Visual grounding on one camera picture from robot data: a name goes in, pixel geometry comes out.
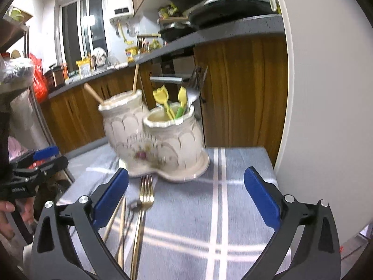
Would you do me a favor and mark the clear crumpled plastic bag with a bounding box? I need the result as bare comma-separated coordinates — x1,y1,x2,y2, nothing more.
0,58,35,84

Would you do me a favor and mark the large black griddle pan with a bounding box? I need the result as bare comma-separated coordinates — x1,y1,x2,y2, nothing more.
187,0,278,30

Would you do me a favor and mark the shelf with seasoning packets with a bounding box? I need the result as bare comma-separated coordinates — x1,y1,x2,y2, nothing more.
157,4,179,18

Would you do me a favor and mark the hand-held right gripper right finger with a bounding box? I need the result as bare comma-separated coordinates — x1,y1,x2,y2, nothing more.
240,166,341,280

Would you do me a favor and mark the pink cloth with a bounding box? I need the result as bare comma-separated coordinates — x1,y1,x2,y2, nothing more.
8,138,30,164

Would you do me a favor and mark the cream ceramic drip tray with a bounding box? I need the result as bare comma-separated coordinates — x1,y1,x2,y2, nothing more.
118,150,210,183

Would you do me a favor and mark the person's left hand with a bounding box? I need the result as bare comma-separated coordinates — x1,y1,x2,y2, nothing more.
0,200,37,241

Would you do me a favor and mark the dark brown jar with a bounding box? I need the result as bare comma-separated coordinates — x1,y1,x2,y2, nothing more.
50,65,66,88

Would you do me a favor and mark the yellow green plastic spoon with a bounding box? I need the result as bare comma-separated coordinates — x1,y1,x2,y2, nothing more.
173,86,188,119

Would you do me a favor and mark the row of condiment bottles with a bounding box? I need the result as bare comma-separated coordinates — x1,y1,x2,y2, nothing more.
137,39,161,53

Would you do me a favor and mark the grey plaid tablecloth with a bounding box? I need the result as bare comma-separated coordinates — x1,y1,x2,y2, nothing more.
55,146,292,280

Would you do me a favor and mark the white water heater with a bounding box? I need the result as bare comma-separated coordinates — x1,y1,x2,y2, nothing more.
106,0,135,23

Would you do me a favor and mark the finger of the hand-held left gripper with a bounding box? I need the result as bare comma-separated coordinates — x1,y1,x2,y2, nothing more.
13,155,69,187
10,146,60,168

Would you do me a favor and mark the white crumpled cloth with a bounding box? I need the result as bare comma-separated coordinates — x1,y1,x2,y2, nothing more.
93,47,109,67

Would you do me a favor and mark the yellow food packet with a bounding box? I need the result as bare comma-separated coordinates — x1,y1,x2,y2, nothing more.
76,59,91,78

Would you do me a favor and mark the wooden chopstick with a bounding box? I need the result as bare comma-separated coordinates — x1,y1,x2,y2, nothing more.
102,198,125,240
84,83,104,105
132,64,140,95

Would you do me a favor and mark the cream ceramic utensil holder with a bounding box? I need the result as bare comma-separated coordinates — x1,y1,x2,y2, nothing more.
98,89,204,175

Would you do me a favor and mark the yellow plastic tulip fork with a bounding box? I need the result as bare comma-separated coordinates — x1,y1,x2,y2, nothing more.
153,86,173,121

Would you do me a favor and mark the grey stone kitchen countertop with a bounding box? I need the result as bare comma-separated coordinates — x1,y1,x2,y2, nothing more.
47,14,285,100

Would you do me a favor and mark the gold metal fork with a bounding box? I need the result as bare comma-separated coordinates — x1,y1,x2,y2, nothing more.
130,175,154,280

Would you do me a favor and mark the red plastic bag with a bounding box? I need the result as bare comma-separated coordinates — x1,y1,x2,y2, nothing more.
28,52,49,103

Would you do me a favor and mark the sliding glass window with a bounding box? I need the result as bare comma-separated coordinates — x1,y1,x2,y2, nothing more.
59,0,109,68

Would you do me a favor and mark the wooden base cabinet beside oven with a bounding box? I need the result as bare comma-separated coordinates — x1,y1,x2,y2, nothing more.
193,36,290,164

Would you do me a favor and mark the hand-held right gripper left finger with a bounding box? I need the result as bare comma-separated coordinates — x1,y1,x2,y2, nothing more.
31,168,130,280

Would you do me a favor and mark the yellow cooking oil bottle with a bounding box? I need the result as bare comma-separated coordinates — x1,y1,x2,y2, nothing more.
125,47,138,64

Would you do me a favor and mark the black wok wooden handle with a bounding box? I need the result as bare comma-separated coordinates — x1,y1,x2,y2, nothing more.
158,23,195,42

